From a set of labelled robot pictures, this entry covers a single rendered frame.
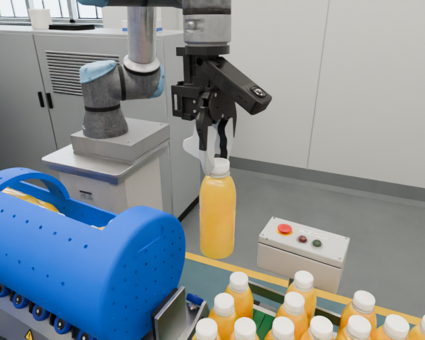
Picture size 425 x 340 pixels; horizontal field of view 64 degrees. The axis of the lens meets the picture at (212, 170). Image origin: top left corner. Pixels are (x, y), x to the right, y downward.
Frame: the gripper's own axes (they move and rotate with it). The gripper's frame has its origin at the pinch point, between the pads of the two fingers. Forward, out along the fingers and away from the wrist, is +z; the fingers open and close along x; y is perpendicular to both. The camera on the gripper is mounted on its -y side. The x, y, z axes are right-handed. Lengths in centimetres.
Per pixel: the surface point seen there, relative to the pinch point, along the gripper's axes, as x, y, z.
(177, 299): 4.8, 7.6, 31.3
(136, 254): 10.9, 11.6, 17.5
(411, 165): -282, -10, 91
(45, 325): 21, 36, 42
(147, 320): 9.4, 12.4, 36.2
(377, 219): -235, 2, 127
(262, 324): -12.1, -4.6, 45.4
